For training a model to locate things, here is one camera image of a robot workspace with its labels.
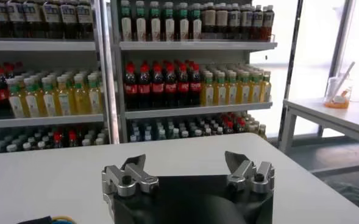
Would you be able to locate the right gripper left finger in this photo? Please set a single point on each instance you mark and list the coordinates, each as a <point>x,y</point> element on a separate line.
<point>133,179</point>

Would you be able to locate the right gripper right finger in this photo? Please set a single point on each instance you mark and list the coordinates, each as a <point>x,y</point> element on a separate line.
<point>249,176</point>

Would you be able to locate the blue sports drink bottle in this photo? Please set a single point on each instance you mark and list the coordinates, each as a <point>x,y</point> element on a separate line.
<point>147,134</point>
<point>134,134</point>

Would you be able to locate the white side table grey legs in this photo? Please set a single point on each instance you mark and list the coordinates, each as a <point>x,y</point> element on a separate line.
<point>334,115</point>

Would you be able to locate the grey crumpled cloth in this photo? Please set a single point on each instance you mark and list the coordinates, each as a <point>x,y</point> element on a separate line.
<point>353,194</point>

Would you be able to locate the clear cup orange drink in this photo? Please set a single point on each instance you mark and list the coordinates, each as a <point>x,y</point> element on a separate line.
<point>337,97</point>

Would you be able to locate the dark slanted window pole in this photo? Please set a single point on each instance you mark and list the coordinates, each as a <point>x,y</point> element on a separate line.
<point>289,61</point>

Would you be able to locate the grey metal shelf rack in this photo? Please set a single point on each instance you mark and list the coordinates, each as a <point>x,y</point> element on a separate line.
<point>45,45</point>
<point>197,45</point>

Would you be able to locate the dark tea bottle green cap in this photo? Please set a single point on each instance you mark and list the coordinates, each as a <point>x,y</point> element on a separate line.
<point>169,24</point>
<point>126,24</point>
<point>155,24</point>
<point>140,24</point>
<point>183,24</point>
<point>196,24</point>

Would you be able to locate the dark drink bottle beige label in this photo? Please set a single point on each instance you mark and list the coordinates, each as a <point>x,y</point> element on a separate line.
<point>222,21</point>
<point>209,21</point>

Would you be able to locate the light grey window pole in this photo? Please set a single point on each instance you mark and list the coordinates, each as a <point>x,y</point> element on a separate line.
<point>344,30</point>

